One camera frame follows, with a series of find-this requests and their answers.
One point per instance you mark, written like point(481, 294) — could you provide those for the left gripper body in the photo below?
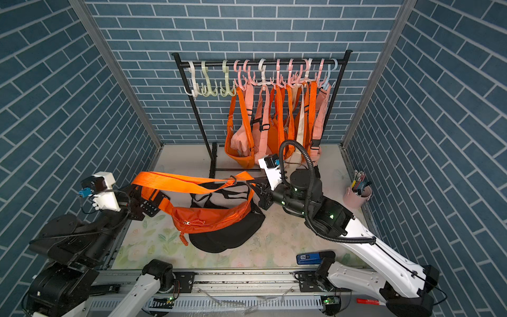
point(133, 211)

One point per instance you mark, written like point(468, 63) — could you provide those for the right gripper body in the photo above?
point(272, 196)

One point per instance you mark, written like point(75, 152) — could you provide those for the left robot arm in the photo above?
point(76, 248)

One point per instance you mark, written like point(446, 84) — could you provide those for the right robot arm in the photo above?
point(291, 182)

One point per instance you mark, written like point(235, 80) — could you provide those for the green plastic hook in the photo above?
point(206, 89)
point(226, 89)

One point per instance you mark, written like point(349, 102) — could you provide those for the white plastic hook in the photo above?
point(194, 91)

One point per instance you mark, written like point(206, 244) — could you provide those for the black calculator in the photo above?
point(150, 207)

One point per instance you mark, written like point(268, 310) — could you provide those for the blue black stapler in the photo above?
point(314, 258)

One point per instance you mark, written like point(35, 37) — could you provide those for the pink pen cup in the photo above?
point(359, 192)

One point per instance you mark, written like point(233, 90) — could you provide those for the red white marker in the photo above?
point(369, 302)

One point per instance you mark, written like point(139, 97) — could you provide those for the black clothes rack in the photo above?
point(212, 148)

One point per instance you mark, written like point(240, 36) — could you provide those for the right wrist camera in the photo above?
point(271, 165)

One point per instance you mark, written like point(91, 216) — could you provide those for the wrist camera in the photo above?
point(271, 165)
point(99, 189)

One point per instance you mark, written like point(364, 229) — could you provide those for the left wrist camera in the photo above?
point(99, 189)

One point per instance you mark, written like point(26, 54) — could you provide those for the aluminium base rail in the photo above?
point(245, 283)

